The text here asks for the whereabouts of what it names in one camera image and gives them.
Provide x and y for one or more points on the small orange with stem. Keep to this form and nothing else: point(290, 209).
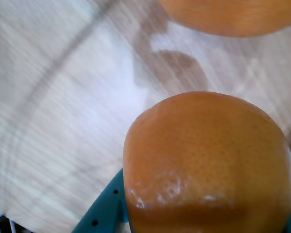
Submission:
point(208, 160)

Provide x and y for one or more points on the large pebbly orange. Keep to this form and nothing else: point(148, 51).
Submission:
point(232, 17)

